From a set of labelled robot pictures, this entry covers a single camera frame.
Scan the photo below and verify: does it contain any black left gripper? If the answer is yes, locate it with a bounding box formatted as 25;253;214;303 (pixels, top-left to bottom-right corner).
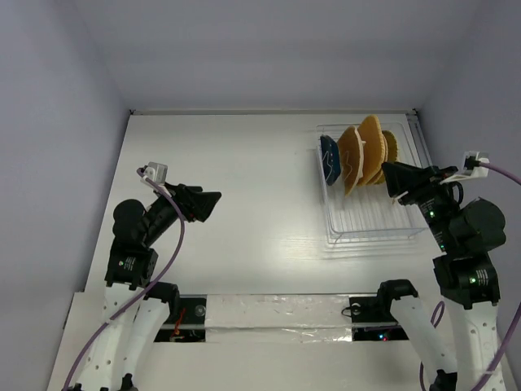
142;180;220;244

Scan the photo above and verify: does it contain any round green rimmed woven plate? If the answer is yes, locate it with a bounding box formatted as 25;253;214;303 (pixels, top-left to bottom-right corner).
382;130;399;163

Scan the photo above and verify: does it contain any round woven orange plate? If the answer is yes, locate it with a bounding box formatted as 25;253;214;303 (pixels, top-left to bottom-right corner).
367;169;383;185

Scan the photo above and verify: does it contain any rounded square woven plate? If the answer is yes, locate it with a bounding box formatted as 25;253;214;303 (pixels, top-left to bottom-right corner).
357;115;386;187

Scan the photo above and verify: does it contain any triangular woven orange plate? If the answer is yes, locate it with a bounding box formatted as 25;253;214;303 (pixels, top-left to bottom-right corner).
337;125;366;197

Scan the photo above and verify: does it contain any dark blue leaf plate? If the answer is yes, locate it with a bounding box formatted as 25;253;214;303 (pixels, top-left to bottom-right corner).
319;135;341;186

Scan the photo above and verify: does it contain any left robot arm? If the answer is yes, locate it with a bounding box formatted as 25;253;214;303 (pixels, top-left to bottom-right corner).
63;183;221;390

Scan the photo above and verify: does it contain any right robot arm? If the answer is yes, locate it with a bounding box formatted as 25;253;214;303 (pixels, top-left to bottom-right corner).
374;162;520;390

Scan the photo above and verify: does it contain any white front mounting board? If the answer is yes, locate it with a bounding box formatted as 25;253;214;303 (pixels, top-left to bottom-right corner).
44;291;516;391

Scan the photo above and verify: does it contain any white wire dish rack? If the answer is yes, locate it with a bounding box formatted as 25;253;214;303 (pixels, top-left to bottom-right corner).
316;124;427;246

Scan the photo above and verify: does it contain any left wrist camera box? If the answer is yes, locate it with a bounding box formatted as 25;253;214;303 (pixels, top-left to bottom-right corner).
137;162;168;186

